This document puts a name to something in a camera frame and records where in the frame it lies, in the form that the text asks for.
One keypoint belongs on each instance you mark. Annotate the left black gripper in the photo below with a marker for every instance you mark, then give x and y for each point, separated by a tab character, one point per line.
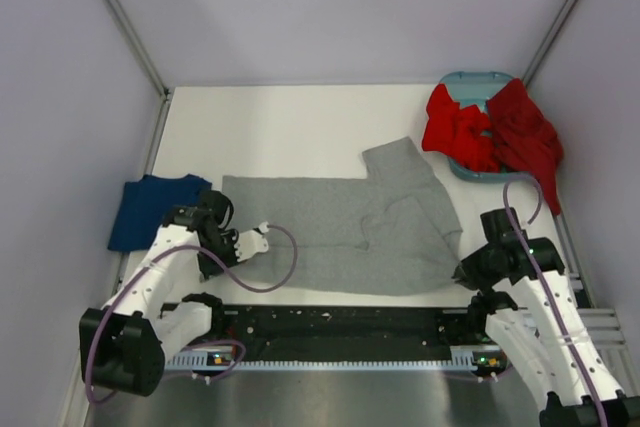
231	238

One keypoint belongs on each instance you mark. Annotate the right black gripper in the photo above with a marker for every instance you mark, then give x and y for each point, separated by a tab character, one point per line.
469	273

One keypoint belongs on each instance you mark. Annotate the grey t shirt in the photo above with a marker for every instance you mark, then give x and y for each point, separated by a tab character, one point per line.
393	233

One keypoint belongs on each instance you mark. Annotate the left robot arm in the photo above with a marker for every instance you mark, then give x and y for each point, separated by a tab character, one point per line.
125	345

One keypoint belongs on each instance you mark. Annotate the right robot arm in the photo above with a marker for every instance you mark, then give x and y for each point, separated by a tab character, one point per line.
523	301

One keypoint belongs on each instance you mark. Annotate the folded blue t shirt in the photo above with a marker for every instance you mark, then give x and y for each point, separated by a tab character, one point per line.
143	206

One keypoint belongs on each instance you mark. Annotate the dark red t shirt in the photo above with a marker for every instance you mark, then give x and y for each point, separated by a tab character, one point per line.
524	140

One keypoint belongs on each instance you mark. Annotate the teal plastic basket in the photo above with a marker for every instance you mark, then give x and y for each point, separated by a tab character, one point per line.
477	88

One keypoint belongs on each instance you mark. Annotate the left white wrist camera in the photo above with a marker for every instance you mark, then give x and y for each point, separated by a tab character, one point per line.
251	243

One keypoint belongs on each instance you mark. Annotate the grey slotted cable duct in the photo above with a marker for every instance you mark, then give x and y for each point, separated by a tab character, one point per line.
325	362

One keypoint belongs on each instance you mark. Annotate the aluminium frame rail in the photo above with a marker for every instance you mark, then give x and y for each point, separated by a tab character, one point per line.
603	327

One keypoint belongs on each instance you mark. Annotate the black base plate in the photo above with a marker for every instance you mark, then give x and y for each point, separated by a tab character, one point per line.
350	334

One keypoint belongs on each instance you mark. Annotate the left aluminium corner post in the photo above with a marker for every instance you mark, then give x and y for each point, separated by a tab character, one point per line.
136	46

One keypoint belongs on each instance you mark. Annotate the aluminium corner post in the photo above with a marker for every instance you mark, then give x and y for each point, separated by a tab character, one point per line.
553	33
136	46

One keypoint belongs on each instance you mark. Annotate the right aluminium corner post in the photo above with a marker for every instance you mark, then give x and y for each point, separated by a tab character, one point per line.
553	33

